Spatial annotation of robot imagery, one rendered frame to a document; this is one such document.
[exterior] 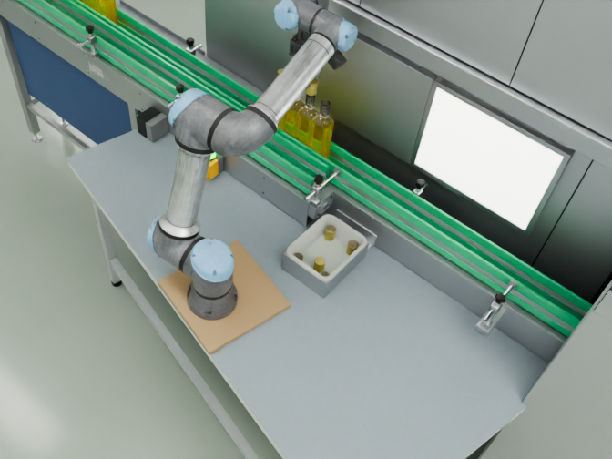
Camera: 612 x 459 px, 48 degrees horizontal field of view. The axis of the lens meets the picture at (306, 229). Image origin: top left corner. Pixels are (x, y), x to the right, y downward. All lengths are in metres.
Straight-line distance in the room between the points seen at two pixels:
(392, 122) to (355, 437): 0.95
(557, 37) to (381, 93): 0.59
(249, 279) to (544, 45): 1.07
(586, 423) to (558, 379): 0.16
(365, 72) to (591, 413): 1.15
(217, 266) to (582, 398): 1.02
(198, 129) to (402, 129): 0.73
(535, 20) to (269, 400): 1.21
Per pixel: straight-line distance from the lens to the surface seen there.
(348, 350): 2.07
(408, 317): 2.17
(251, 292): 2.13
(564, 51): 1.85
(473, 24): 1.93
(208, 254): 1.92
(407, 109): 2.14
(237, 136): 1.68
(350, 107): 2.28
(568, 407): 2.04
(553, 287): 2.13
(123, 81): 2.68
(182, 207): 1.89
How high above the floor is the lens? 2.54
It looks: 51 degrees down
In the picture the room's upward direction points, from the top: 8 degrees clockwise
